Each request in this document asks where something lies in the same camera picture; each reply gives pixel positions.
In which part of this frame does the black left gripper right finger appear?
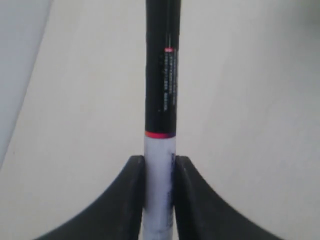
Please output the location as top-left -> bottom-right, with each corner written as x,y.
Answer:
174,155 -> 278,240

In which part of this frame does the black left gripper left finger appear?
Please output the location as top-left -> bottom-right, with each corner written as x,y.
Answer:
39,155 -> 146,240

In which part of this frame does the black and white marker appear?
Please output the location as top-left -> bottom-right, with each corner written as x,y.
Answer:
142,0 -> 182,240

